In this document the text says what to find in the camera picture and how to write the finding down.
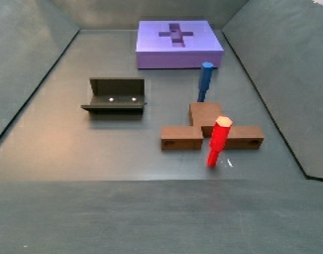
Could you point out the purple board with cross slot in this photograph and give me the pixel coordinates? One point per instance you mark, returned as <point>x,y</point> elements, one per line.
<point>177,44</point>

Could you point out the red hexagonal peg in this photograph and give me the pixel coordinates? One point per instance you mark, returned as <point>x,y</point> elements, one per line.
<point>219,137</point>

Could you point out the blue hexagonal peg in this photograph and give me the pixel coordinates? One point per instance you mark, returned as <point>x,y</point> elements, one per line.
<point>205,80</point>

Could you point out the brown cross-shaped block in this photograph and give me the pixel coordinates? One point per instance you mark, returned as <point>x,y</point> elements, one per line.
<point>187,137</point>

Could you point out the dark angled fixture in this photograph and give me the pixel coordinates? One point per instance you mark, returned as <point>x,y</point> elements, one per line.
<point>117,95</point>

